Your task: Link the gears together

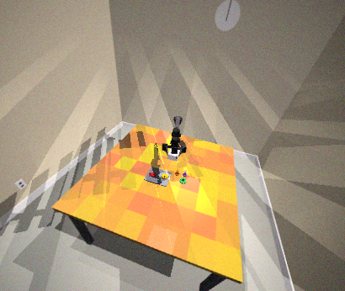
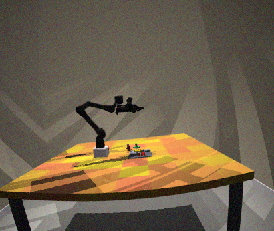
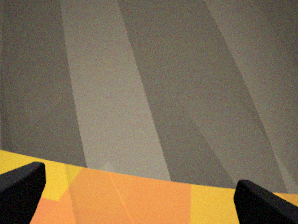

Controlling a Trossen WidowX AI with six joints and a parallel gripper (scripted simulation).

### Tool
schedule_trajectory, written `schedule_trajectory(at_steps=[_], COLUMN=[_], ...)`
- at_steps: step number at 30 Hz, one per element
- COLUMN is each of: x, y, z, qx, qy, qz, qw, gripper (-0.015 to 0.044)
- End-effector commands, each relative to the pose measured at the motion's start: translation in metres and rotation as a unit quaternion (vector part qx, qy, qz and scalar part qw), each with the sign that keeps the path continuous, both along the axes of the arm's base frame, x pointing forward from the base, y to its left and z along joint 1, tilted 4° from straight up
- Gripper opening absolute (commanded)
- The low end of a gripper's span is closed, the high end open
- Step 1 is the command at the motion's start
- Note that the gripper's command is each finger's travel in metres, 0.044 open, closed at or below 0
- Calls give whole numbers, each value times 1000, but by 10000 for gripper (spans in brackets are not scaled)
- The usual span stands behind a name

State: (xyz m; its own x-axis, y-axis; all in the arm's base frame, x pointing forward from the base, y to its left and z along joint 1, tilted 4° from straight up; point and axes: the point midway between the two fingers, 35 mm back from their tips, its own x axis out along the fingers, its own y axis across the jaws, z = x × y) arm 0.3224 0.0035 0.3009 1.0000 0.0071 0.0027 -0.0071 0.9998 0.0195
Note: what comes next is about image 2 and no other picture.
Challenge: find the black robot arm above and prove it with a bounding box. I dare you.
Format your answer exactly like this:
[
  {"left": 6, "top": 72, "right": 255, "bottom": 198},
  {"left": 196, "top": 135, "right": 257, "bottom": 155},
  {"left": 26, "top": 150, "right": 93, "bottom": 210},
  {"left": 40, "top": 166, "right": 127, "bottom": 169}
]
[{"left": 76, "top": 95, "right": 133, "bottom": 148}]

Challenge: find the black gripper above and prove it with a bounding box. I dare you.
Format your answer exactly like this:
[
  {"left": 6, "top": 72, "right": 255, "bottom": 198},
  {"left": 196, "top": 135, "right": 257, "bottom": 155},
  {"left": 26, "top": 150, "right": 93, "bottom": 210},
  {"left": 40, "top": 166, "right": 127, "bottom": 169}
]
[{"left": 123, "top": 105, "right": 144, "bottom": 113}]

